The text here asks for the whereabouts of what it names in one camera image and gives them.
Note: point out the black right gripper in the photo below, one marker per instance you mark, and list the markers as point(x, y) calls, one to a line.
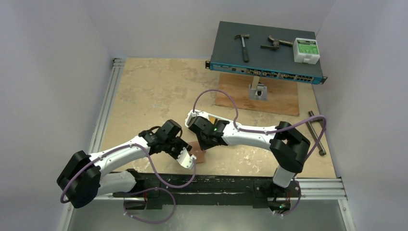
point(197, 126)

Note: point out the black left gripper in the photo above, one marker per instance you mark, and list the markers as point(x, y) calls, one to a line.
point(182, 144)

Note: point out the tan leather card holder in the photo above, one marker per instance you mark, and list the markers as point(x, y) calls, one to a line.
point(197, 151)

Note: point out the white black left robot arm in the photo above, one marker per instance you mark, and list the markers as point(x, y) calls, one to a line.
point(87, 176)

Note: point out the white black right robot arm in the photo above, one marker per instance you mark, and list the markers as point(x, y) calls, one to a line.
point(288, 145)

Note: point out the gold magnetic stripe card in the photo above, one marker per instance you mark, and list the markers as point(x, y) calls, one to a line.
point(213, 120)

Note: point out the white plastic basket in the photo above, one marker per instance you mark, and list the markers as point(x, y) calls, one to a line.
point(207, 115)

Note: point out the plywood board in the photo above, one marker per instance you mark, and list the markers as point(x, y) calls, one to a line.
point(282, 95)

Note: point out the small hammer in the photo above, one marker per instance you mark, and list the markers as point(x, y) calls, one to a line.
point(245, 54)

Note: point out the white green electrical box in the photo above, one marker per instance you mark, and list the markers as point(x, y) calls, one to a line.
point(306, 51)

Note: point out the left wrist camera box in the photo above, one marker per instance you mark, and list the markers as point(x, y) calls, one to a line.
point(186, 160)

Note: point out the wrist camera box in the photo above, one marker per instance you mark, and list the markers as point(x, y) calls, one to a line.
point(186, 160)
point(191, 114)

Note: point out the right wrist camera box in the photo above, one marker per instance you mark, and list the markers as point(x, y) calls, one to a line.
point(191, 114)

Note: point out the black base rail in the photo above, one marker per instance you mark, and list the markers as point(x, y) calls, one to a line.
point(257, 192)

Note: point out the grey metal stand bracket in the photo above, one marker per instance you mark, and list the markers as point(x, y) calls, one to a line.
point(257, 90)

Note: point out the metal crank handle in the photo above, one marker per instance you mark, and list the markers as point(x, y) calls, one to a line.
point(318, 143)

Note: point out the aluminium frame rails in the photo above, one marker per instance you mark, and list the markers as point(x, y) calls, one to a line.
point(157, 89)

